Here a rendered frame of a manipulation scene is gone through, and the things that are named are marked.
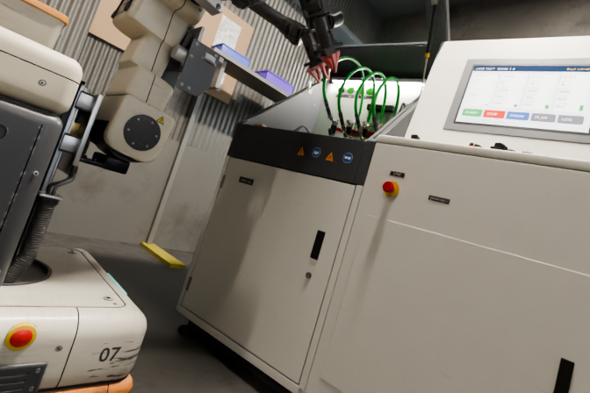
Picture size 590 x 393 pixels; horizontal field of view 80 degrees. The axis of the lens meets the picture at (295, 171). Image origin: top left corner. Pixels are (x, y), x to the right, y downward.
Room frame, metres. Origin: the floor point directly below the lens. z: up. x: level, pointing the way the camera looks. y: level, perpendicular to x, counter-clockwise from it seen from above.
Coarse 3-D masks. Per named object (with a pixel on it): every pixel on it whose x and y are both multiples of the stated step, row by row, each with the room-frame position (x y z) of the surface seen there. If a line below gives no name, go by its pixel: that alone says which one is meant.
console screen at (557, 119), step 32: (480, 64) 1.34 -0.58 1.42; (512, 64) 1.27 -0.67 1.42; (544, 64) 1.21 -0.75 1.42; (576, 64) 1.16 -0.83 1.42; (480, 96) 1.29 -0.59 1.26; (512, 96) 1.22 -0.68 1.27; (544, 96) 1.17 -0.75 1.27; (576, 96) 1.12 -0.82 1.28; (448, 128) 1.30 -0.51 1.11; (480, 128) 1.24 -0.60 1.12; (512, 128) 1.18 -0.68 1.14; (544, 128) 1.13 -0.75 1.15; (576, 128) 1.08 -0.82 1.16
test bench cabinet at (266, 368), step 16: (352, 208) 1.20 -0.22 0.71; (352, 224) 1.20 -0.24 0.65; (336, 256) 1.21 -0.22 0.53; (336, 272) 1.20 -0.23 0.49; (176, 304) 1.61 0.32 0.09; (192, 320) 1.54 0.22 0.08; (320, 320) 1.20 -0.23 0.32; (208, 336) 1.57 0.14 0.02; (224, 336) 1.43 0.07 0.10; (224, 352) 1.50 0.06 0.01; (240, 352) 1.37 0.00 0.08; (256, 368) 1.40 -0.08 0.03; (272, 368) 1.28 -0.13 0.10; (304, 368) 1.21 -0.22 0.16; (272, 384) 1.35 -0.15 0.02; (288, 384) 1.23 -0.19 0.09; (304, 384) 1.20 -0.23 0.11
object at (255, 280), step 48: (240, 192) 1.52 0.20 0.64; (288, 192) 1.37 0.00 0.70; (336, 192) 1.25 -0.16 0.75; (240, 240) 1.47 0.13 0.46; (288, 240) 1.33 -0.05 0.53; (336, 240) 1.22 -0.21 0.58; (192, 288) 1.57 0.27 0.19; (240, 288) 1.42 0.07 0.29; (288, 288) 1.30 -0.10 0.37; (240, 336) 1.38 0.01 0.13; (288, 336) 1.26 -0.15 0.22
